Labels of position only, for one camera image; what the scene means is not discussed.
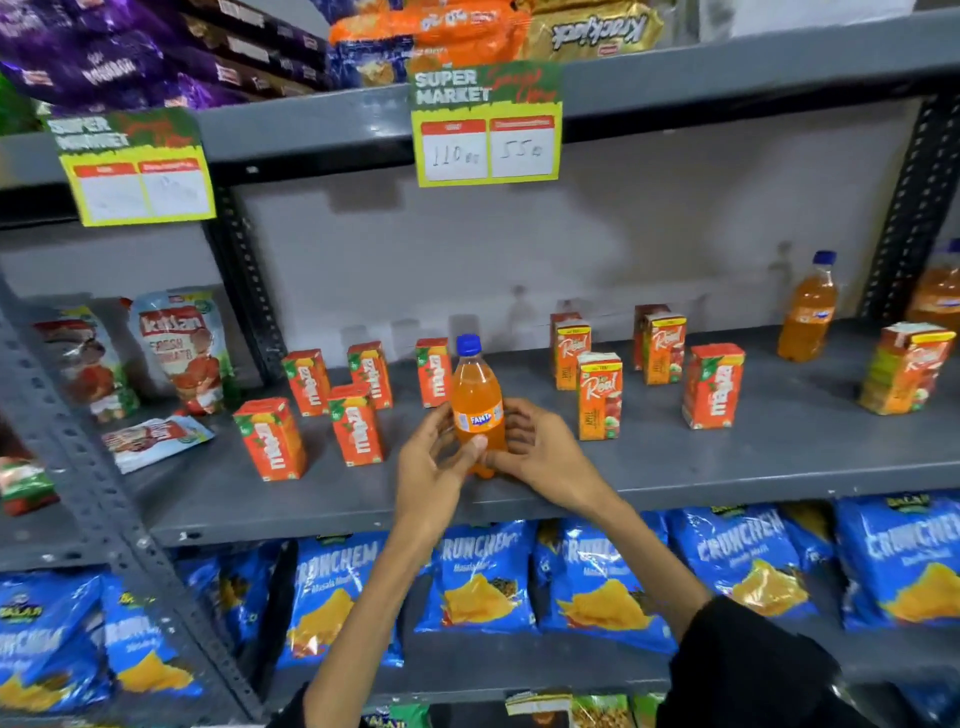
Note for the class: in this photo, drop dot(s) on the row of blue chip packets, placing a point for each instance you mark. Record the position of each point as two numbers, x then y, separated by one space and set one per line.
600 577

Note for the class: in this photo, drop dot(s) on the person's right hand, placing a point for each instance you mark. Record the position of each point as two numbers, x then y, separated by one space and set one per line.
559 461

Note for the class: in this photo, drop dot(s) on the orange fruit juice carton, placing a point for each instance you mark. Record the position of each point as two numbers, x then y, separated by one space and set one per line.
560 318
600 397
645 310
664 351
572 356

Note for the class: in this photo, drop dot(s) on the orange soda bottle blue cap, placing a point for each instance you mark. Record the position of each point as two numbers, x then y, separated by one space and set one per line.
808 311
476 401
937 292

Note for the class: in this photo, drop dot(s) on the person's right thumb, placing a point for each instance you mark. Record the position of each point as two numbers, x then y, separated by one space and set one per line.
510 466

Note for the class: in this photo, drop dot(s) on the orange yellow juice carton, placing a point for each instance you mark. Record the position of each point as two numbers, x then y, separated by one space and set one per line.
904 369

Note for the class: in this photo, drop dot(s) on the tomato ketchup pouch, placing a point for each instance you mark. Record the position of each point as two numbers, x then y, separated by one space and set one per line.
186 349
88 364
154 441

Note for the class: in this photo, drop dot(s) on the red green sauce packet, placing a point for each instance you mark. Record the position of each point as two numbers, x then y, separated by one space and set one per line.
24 484

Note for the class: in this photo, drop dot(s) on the stack of dark brown packets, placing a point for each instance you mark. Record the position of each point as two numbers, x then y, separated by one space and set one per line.
255 49

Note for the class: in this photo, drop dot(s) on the orange biscuit packets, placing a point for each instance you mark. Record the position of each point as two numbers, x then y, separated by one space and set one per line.
427 41

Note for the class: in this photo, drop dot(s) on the red mango juice carton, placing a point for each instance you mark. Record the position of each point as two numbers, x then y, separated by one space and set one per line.
434 373
371 375
357 426
712 387
307 382
271 441

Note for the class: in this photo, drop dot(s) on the person's left hand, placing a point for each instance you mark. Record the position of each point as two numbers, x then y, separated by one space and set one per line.
424 487

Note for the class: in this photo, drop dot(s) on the pile of purple biscuit packets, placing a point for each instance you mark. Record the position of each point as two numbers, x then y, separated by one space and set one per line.
105 60

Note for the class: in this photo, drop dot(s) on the person's right forearm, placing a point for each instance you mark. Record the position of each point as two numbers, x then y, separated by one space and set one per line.
649 562

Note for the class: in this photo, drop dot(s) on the person's left thumb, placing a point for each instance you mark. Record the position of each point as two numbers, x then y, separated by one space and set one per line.
466 456

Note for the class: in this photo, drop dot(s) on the green snack packet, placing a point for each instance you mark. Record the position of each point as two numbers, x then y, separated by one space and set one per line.
397 716

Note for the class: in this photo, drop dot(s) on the person's left forearm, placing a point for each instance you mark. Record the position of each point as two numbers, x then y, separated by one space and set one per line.
360 622

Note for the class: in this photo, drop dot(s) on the gold cracker packet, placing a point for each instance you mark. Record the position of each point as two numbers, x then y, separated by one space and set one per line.
592 30

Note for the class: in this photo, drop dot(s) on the yellow green price tag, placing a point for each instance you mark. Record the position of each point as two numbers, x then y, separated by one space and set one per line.
135 169
487 127

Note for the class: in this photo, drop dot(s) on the grey metal shelf rack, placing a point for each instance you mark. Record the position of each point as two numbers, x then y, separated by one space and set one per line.
750 457
90 487

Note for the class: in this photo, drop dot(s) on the black sleeve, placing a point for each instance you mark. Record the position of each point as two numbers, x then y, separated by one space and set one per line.
750 667

